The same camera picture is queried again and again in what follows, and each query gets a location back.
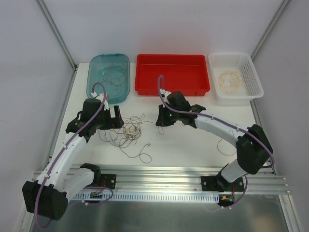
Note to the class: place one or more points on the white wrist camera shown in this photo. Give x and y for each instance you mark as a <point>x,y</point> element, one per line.
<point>99,97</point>
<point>164,94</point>

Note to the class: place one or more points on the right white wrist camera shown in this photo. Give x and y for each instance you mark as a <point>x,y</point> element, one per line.
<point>164,94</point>

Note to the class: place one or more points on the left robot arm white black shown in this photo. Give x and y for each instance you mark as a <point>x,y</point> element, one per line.
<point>49,194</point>

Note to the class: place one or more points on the white slotted cable duct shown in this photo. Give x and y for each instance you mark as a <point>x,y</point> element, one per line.
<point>147,197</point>

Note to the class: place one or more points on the aluminium mounting rail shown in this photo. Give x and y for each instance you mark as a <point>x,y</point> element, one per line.
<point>134,176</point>

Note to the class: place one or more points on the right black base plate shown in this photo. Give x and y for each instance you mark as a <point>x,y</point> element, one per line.
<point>219,184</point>

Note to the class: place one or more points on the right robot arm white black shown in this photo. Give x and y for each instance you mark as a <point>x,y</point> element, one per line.
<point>253,148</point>

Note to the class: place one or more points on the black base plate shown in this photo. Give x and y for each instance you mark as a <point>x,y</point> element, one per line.
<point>107,180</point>
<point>219,184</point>

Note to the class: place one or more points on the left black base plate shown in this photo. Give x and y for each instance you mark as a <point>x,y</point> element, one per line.
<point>107,180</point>

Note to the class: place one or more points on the white perforated plastic basket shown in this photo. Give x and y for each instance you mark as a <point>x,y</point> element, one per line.
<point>235,79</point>

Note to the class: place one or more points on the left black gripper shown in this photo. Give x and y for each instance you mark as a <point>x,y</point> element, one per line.
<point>112,118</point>

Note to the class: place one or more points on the red plastic tray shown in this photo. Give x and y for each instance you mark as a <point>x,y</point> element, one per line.
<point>186,73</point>

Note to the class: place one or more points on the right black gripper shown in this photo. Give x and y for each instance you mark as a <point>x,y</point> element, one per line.
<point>163,118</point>

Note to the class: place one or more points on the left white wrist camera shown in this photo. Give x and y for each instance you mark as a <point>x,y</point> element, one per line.
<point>99,97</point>

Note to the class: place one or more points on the teal transparent plastic tub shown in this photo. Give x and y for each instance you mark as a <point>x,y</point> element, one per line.
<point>112,71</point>

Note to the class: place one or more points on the right aluminium frame post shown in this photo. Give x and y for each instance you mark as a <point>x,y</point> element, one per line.
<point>270,27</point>

